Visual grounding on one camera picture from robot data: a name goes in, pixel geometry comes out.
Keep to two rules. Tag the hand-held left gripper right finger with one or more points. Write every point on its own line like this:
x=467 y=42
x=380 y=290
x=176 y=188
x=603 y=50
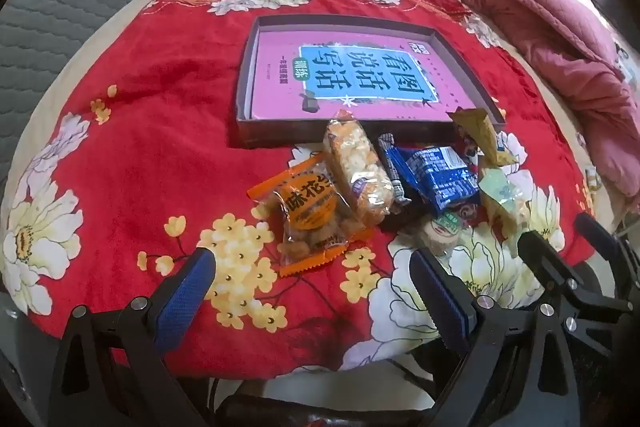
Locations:
x=442 y=302

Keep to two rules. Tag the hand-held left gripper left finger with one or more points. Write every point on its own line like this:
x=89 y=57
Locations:
x=185 y=292

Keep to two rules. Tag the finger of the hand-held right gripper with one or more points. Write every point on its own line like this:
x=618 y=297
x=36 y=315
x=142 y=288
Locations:
x=545 y=257
x=600 y=237

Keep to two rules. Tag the pale green snack packet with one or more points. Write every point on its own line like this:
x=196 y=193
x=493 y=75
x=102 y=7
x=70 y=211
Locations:
x=500 y=197

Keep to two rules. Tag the blue snack packet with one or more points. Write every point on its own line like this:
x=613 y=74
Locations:
x=440 y=179

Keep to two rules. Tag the brown chocolate bar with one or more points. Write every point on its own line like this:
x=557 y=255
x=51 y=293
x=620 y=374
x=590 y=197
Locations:
x=392 y=177

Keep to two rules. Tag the red snack packet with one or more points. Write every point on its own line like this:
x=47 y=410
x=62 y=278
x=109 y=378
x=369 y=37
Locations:
x=467 y=144

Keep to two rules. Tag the orange snack packet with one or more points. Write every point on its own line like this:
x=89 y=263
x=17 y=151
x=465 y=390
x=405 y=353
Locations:
x=310 y=207

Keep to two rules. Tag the clear rice cracker packet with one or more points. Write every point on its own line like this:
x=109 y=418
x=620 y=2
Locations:
x=355 y=167

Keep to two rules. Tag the dark cardboard box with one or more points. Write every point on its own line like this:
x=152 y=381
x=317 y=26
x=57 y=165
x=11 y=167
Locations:
x=280 y=134

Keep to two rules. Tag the red floral blanket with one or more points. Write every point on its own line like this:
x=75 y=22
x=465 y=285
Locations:
x=150 y=132

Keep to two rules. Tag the pink quilt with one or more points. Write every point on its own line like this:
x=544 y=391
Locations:
x=550 y=32

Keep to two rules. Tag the pink book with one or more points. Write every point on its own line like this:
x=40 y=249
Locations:
x=280 y=77

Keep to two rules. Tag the grey quilted headboard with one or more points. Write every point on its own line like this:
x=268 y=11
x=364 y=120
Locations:
x=75 y=7

